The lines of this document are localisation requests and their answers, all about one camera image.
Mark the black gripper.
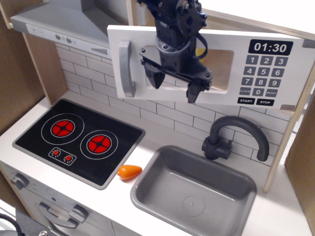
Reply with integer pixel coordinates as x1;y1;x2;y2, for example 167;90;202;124
139;36;213;103

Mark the white toy microwave door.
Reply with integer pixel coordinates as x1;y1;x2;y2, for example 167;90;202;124
108;26;315;111

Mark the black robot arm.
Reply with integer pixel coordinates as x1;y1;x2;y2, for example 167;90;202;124
138;0;213;103

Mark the dark grey toy faucet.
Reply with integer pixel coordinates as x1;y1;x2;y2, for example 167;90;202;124
201;116;270;162

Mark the orange toy carrot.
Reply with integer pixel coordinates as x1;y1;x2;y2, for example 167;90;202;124
117;165;142;180

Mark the black toy stove top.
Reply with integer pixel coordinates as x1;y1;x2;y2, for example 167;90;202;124
13;99;145;190

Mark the grey range hood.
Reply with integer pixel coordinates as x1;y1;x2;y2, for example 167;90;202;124
10;0;120;59

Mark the grey toy sink basin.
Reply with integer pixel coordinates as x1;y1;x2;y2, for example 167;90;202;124
130;146;256;236

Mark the brown cardboard panel right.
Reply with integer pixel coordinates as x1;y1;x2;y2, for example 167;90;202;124
285;95;315;234

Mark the grey oven knob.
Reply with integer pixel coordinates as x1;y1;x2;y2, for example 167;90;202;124
12;173;29;190

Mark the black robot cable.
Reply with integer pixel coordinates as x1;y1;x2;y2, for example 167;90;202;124
193;33;209;61

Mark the grey microwave door handle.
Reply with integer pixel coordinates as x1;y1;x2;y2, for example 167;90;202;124
119;40;136;98

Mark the black braided cable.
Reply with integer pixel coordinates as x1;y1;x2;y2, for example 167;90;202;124
0;213;24;236

